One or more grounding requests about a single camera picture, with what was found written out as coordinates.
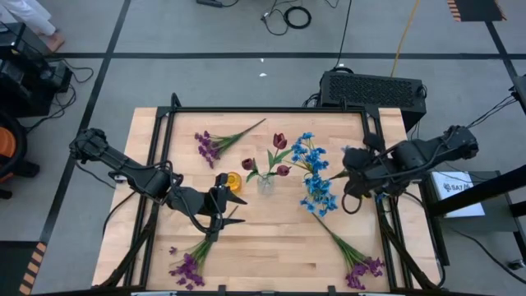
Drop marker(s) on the white labelled box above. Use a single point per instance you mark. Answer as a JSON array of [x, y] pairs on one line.
[[458, 193]]

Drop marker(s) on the grey side cart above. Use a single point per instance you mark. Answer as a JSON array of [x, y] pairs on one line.
[[493, 230]]

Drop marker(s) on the black equipment cart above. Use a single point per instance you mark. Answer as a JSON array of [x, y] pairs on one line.
[[24, 82]]

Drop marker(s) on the yellow glass vase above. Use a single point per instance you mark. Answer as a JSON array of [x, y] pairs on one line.
[[236, 181]]

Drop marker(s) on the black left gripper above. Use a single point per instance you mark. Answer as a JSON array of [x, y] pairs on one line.
[[201, 203]]

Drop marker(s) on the purple artificial flower bunch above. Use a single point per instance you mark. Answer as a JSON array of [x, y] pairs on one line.
[[189, 267], [361, 269], [213, 146]]

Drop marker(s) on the black computer case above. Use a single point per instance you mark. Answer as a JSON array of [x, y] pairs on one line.
[[370, 90]]

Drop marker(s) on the black aluminium table frame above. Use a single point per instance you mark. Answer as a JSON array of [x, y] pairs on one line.
[[267, 109]]

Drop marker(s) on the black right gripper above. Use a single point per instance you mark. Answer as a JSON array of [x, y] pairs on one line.
[[370, 172]]

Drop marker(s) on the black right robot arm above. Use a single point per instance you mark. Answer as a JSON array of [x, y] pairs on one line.
[[427, 152]]

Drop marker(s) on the person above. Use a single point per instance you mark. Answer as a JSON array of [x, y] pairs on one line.
[[29, 14]]

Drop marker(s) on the black diagonal beam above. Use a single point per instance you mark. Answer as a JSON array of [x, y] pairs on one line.
[[485, 190]]

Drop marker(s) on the black mat hazard-striped edge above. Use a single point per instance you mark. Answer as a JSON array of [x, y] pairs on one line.
[[476, 9], [16, 267]]

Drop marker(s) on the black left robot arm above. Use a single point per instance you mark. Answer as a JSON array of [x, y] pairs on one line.
[[127, 168]]

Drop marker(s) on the clear glass vase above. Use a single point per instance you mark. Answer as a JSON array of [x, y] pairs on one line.
[[266, 187]]

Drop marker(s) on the black and orange vacuum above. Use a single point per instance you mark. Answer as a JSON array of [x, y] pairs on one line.
[[8, 148]]

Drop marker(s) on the black power strip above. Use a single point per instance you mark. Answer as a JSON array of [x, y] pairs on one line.
[[209, 3]]

